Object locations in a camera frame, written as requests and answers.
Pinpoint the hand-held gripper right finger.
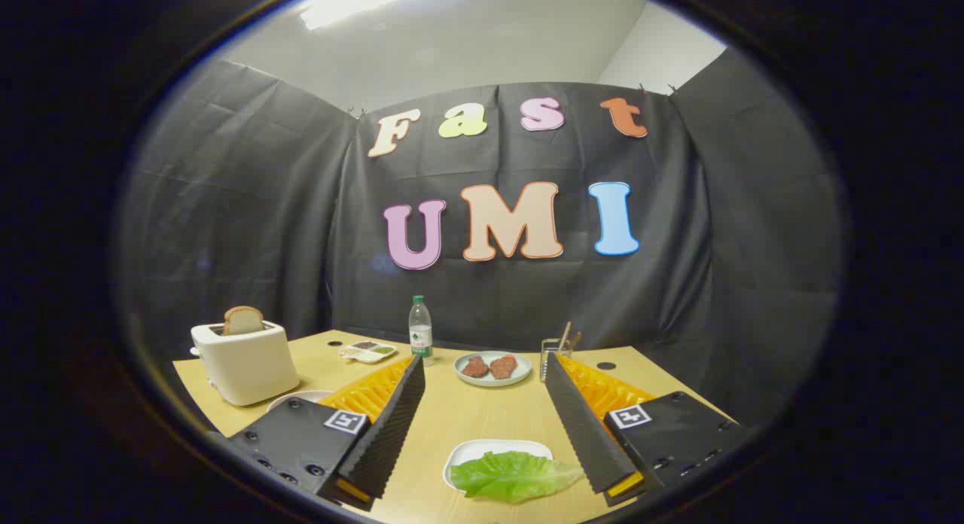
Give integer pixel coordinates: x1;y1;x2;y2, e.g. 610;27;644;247
544;351;755;507

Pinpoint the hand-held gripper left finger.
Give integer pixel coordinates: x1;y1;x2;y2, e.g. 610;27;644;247
226;355;427;511

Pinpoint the green lettuce leaf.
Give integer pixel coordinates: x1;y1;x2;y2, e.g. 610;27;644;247
450;450;585;504

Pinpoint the white divided sauce dish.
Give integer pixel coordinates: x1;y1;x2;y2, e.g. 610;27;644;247
338;340;398;364

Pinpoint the white square plate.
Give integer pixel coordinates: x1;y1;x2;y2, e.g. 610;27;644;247
442;439;555;495

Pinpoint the clear water bottle green cap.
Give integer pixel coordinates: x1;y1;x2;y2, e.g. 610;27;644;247
408;295;435;367

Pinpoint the white round plate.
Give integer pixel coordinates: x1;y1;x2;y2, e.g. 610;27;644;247
267;390;334;413

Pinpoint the pale green round plate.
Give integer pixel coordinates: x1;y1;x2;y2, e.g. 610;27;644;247
453;350;533;388

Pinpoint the white toaster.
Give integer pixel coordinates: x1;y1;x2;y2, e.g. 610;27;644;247
190;321;300;407

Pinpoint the bread slice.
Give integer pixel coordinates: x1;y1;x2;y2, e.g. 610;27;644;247
223;306;266;337

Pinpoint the black backdrop cloth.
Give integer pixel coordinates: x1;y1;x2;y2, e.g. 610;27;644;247
117;48;844;428

